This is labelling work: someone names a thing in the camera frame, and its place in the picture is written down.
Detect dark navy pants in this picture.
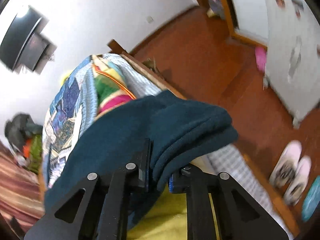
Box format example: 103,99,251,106
44,89,239,230

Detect yellow towel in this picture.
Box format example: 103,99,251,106
126,186,221,240

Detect white slipper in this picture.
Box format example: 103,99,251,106
269,140,302,188
284,155,312,206

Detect pink striped curtain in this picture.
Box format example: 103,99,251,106
0,144,44,232

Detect green storage bag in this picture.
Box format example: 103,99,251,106
23,134,42,174

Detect patchwork blue bedspread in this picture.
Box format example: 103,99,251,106
42,56,98,189

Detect dark jacket pile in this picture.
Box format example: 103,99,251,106
4,113,43,152

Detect grey foam mat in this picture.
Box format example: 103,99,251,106
264,0,319,128

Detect pink croc shoe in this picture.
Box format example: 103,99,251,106
255,47,267,73

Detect grey backpack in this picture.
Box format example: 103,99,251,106
207,0,225,20

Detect white sliding wardrobe door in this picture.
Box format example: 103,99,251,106
221,0,268,48

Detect wooden bed frame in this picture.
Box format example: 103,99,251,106
107,39,300,237

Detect small wall monitor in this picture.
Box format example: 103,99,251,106
15,33,57,75

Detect wall power outlet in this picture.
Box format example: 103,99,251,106
146,16,153,23

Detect black wall television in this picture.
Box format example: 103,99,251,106
1,6,42,70

